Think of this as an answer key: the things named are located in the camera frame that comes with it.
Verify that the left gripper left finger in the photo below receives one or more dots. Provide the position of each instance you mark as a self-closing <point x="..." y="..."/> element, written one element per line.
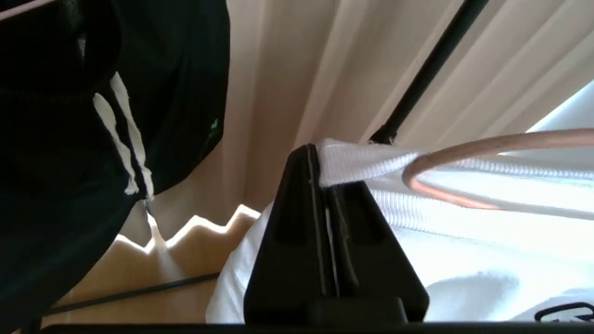
<point x="287" y="273"/>

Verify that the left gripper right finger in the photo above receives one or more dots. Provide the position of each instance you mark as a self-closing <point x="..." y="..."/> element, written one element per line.
<point x="380" y="273"/>

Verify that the white t-shirt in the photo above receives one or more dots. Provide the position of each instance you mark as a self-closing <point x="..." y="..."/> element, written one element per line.
<point x="464" y="250"/>

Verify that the pink clothes hanger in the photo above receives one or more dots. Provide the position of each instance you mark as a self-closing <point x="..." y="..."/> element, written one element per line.
<point x="18" y="11"/>
<point x="510" y="141"/>

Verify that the black shorts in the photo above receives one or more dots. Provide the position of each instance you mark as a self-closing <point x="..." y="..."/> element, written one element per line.
<point x="176" y="69"/>

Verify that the black clothes rack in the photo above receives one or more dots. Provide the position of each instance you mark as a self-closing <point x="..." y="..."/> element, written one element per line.
<point x="431" y="65"/>

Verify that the beige curtain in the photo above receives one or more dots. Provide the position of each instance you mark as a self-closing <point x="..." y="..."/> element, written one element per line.
<point x="301" y="69"/>

